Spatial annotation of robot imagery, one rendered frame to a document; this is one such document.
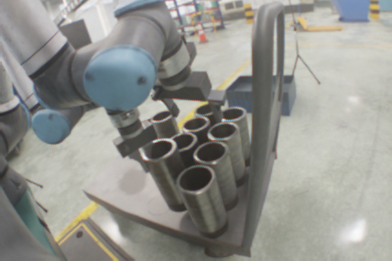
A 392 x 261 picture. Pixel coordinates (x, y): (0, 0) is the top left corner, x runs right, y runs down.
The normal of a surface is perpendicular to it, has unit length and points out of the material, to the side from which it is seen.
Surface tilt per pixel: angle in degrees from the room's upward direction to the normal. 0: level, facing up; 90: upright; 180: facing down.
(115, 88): 114
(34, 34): 101
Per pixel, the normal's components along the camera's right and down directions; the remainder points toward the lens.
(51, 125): 0.18, 0.48
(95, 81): 0.01, 0.79
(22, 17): 0.76, 0.30
